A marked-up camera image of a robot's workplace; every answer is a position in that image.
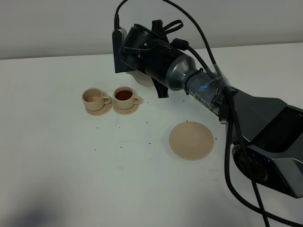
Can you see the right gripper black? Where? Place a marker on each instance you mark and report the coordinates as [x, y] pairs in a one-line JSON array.
[[150, 52]]

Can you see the beige teapot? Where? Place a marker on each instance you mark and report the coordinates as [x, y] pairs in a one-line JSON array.
[[141, 78]]

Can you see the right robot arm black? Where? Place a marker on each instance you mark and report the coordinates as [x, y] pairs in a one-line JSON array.
[[266, 133]]

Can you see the large beige teapot saucer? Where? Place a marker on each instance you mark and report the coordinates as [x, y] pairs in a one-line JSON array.
[[191, 140]]

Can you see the right beige teacup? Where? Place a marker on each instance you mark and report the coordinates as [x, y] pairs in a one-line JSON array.
[[125, 98]]

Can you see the beige teacup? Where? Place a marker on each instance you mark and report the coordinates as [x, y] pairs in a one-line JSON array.
[[94, 100], [125, 98]]

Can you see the right beige cup saucer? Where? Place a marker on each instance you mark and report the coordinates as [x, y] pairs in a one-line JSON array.
[[120, 111]]

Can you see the beige cup saucer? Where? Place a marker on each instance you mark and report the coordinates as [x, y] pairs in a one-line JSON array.
[[102, 111], [120, 111]]

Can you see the left beige cup saucer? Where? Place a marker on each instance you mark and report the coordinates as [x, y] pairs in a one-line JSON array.
[[102, 111]]

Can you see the left beige teacup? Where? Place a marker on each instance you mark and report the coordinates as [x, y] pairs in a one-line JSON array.
[[94, 100]]

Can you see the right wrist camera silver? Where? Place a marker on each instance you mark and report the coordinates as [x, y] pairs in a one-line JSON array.
[[118, 36]]

